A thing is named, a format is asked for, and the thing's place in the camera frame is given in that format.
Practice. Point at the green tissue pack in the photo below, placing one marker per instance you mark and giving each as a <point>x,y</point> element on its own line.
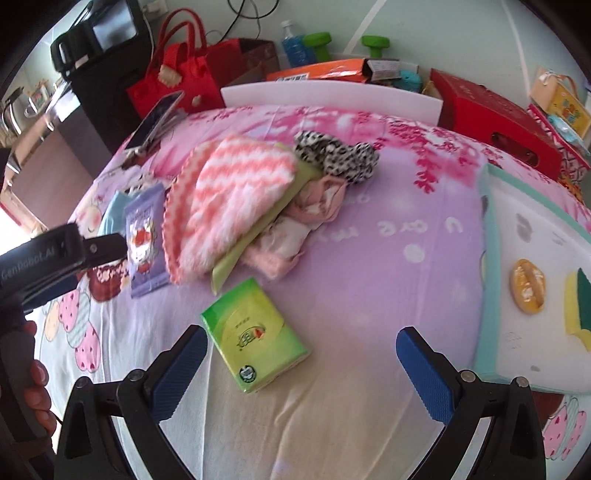
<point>251,330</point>

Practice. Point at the light blue wipes pack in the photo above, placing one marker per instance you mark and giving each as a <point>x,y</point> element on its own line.
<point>565,129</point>

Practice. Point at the red paper bag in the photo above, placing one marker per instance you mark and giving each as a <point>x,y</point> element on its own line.
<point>244,57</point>

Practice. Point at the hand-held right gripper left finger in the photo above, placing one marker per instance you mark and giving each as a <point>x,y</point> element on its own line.
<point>180,369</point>

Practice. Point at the pink white striped knit cloth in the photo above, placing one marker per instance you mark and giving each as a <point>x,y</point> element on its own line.
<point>221,198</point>

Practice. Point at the white storage bin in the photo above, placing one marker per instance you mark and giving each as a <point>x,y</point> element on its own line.
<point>323,94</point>

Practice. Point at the red felt handbag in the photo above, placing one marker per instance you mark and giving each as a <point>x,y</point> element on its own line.
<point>184,78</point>

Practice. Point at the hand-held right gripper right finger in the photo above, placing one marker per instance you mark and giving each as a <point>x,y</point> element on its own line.
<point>425,374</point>

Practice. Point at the red gift box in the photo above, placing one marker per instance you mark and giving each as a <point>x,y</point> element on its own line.
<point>489,110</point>

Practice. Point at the orange round snack packet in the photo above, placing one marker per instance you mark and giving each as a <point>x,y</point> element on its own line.
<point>527,286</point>

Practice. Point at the red patterned box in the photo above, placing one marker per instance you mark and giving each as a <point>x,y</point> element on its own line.
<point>572,157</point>

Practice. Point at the wooden counter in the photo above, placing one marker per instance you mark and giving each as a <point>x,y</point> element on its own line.
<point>46,152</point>

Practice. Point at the white wall socket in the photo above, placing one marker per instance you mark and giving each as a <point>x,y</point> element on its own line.
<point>154,5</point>

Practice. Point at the smartphone on stand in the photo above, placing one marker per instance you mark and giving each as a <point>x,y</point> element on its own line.
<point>154,120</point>

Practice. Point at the blue face mask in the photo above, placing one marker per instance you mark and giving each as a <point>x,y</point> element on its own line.
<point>113,214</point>

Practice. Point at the person's left hand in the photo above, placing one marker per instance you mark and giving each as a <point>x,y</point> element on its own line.
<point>41,392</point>

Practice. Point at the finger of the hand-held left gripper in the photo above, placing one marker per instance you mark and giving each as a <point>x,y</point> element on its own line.
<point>104,249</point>

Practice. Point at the white tray with teal rim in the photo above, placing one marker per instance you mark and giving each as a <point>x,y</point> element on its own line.
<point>521,221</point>

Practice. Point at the teal plastic toy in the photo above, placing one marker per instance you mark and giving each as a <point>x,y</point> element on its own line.
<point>410,82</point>

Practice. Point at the black screen device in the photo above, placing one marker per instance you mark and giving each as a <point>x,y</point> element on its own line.
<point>101,32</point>

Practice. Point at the light green cloth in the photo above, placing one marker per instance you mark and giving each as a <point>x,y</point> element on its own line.
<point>258,230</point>

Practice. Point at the orange cardboard box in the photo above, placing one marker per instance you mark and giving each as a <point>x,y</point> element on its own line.
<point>318,70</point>

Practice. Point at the dark labelled box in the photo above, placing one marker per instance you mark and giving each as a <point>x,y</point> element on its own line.
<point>388,70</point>

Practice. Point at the black white spotted cloth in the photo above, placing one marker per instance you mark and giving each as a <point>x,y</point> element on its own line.
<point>337,154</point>

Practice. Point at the yellow green sponge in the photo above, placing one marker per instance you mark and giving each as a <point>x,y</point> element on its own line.
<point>579,300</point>

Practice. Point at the printed pink bed sheet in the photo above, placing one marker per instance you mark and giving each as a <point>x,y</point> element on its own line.
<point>369,258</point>

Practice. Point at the green dumbbell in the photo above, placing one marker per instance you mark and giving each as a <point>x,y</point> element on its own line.
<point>317,46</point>
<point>376,46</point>

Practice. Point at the black cabinet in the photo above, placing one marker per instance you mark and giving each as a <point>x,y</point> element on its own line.
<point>111,92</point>

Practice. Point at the purple wet wipes packet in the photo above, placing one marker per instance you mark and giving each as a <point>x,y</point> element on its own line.
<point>145,244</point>

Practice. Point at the blue liquid plastic bottle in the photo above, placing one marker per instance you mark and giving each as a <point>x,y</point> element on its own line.
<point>292,46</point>

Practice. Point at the pink floral cloth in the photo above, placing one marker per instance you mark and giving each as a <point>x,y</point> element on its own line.
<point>295,230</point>

